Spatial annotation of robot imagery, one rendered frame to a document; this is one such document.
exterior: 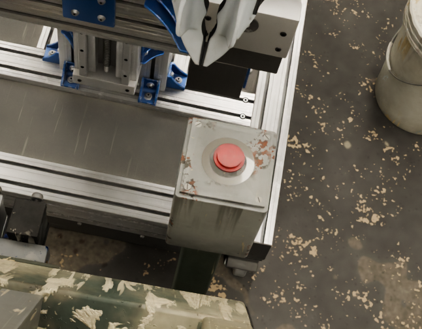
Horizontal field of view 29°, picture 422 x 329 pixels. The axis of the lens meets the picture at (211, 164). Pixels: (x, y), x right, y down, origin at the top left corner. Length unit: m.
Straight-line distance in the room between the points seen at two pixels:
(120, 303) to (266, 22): 0.42
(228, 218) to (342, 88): 1.27
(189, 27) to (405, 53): 1.51
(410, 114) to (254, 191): 1.21
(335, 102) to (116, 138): 0.67
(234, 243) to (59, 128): 0.83
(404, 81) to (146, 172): 0.70
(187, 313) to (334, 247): 1.10
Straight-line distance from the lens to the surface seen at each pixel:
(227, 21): 0.59
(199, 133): 1.06
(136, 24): 1.38
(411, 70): 2.08
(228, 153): 1.03
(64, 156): 1.85
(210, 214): 1.05
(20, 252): 1.19
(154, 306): 0.99
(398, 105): 2.20
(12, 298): 0.97
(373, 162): 2.19
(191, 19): 0.59
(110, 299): 0.99
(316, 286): 2.01
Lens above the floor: 1.85
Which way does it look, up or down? 62 degrees down
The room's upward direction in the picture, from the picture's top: 15 degrees clockwise
